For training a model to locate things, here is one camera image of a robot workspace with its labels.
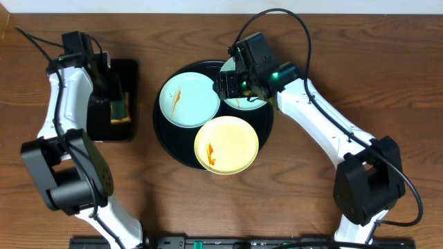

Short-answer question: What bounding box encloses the light blue plate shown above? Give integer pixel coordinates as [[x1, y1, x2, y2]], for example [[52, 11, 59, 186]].
[[159, 72, 221, 128], [220, 57, 267, 111]]

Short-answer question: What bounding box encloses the yellow green scrub sponge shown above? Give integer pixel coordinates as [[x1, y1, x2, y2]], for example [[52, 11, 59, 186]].
[[110, 92, 131, 124]]

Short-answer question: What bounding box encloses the yellow plate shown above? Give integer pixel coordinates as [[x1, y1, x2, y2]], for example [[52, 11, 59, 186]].
[[194, 116, 259, 175]]

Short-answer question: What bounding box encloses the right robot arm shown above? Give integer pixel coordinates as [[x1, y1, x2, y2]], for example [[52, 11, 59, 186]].
[[214, 33, 406, 245]]

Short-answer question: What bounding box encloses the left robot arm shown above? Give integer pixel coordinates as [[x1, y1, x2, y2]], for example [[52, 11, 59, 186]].
[[21, 31, 149, 248]]

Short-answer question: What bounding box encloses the black rectangular tray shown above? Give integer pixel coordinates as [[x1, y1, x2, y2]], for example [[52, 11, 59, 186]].
[[84, 58, 140, 143]]

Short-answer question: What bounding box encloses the black round tray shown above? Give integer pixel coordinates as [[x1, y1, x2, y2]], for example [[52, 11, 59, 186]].
[[153, 60, 273, 170]]

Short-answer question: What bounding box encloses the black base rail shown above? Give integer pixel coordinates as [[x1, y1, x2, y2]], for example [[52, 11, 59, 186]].
[[69, 237, 417, 249]]

